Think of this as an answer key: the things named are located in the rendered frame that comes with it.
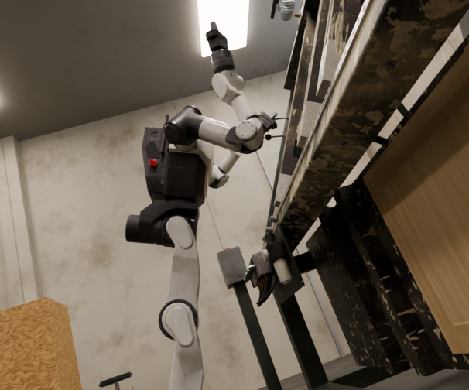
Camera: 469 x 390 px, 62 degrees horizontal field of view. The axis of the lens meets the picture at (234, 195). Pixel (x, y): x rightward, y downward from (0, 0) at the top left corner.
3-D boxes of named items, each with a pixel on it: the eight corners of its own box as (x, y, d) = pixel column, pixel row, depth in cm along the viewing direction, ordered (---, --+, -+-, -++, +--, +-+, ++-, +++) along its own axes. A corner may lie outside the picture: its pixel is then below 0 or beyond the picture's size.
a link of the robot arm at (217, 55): (198, 35, 154) (205, 63, 152) (219, 25, 150) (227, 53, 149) (213, 46, 165) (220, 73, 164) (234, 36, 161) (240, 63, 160)
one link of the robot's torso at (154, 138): (129, 185, 150) (144, 107, 163) (144, 215, 181) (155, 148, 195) (207, 191, 150) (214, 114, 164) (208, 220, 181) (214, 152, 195)
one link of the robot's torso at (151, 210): (122, 237, 152) (130, 196, 159) (128, 246, 164) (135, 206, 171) (193, 242, 153) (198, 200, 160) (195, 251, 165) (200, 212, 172)
